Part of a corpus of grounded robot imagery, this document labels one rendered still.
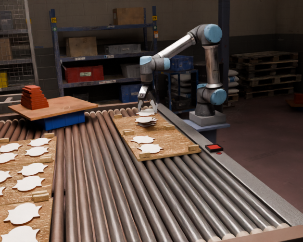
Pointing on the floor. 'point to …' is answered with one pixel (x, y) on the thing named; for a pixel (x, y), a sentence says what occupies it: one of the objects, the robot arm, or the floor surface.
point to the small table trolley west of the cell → (178, 88)
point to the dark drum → (203, 81)
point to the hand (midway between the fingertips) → (147, 112)
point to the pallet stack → (264, 73)
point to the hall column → (223, 9)
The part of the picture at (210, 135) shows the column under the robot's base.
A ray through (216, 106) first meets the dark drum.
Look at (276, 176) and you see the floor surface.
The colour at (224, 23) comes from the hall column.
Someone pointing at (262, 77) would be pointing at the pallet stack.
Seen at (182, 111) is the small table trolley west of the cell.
